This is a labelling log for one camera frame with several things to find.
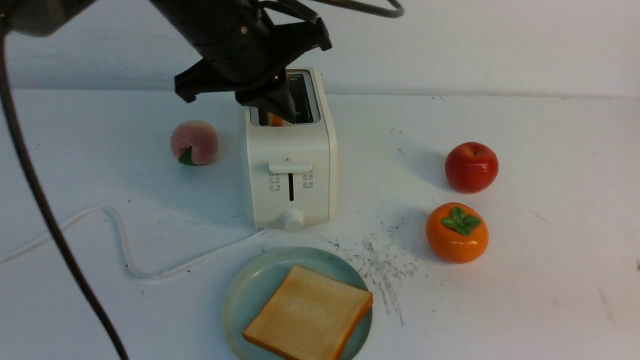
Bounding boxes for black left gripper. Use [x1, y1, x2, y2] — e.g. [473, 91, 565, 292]
[151, 0, 332, 121]

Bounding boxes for toast slice slot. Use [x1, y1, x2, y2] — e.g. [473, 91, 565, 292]
[242, 265, 373, 360]
[267, 113, 286, 127]

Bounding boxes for white toaster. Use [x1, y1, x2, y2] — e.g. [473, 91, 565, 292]
[239, 67, 338, 231]

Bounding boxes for pink peach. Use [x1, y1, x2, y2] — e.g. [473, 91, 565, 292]
[170, 120, 220, 166]

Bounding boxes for light green round plate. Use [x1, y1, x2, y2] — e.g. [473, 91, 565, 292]
[221, 246, 368, 360]

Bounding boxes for red apple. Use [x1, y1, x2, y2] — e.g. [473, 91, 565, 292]
[445, 141, 499, 194]

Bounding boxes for orange persimmon green leaves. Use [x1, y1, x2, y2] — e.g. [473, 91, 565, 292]
[425, 202, 490, 264]

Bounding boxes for white toaster power cable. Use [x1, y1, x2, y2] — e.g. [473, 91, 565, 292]
[0, 205, 271, 280]

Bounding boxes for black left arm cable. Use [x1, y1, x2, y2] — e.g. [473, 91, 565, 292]
[0, 30, 131, 360]

